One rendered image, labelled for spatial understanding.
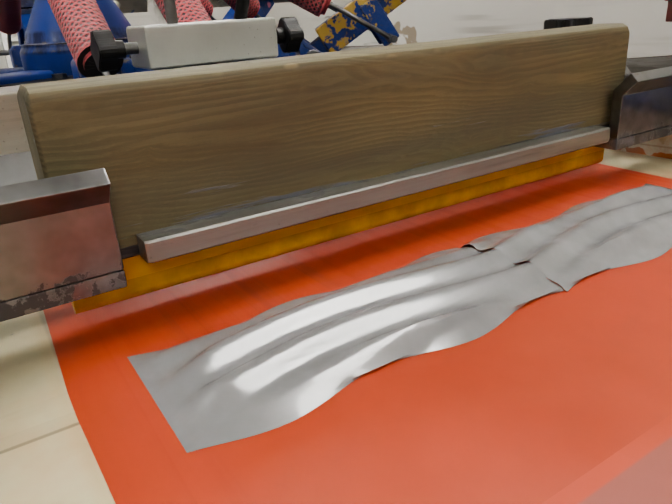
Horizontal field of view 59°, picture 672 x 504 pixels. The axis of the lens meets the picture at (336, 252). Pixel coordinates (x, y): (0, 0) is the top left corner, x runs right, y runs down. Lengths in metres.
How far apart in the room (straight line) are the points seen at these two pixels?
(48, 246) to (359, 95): 0.16
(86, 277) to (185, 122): 0.08
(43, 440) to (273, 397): 0.08
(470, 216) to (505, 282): 0.11
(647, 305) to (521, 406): 0.10
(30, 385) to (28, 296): 0.03
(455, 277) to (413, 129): 0.09
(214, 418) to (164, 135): 0.12
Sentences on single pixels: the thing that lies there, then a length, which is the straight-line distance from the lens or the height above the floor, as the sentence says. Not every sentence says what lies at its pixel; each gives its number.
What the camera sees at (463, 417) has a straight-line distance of 0.21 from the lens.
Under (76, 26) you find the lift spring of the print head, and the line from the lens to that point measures 0.74.
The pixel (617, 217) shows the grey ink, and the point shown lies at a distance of 0.38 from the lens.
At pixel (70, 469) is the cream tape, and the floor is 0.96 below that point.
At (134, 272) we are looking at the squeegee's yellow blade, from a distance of 0.29.
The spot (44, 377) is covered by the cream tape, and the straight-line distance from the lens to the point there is 0.26.
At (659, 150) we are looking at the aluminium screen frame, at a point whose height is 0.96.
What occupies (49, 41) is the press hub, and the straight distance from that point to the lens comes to 1.06.
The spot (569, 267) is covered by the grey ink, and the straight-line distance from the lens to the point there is 0.31.
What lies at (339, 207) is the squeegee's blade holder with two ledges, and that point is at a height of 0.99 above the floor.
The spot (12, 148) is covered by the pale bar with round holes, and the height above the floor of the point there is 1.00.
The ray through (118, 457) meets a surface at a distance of 0.21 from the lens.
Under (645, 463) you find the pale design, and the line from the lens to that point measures 0.20.
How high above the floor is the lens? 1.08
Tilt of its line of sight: 22 degrees down
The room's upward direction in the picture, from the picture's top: 4 degrees counter-clockwise
